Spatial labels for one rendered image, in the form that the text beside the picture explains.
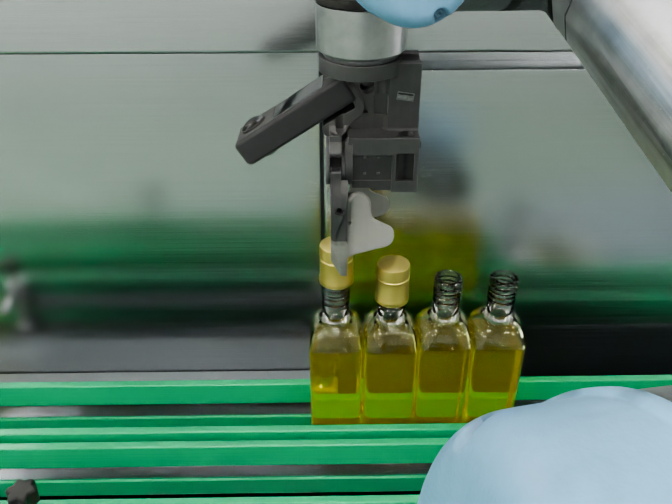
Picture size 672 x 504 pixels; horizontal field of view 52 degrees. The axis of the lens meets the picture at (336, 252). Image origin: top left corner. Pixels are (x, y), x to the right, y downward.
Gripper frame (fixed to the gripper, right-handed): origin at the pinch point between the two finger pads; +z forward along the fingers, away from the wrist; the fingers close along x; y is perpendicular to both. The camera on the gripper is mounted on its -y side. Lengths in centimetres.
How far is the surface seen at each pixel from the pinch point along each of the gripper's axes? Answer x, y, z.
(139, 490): -6.6, -22.5, 28.0
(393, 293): -1.8, 5.8, 3.8
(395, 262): 0.0, 6.0, 1.3
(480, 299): 12.1, 18.3, 15.2
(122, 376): 13.5, -29.7, 29.4
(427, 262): 12.1, 11.2, 9.5
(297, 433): -4.3, -4.3, 21.3
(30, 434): -4.6, -33.9, 21.0
